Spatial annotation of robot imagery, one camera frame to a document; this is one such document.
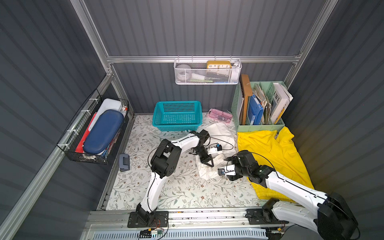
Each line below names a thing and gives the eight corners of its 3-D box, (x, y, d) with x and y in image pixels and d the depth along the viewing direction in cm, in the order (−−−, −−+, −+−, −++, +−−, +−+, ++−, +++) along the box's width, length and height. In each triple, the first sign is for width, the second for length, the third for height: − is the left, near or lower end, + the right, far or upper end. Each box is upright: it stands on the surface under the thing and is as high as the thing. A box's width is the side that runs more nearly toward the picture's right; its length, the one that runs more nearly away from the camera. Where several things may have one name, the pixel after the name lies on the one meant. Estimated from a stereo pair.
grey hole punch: (121, 171, 92) (118, 168, 88) (122, 157, 98) (119, 154, 94) (129, 169, 93) (127, 166, 89) (129, 156, 99) (127, 152, 95)
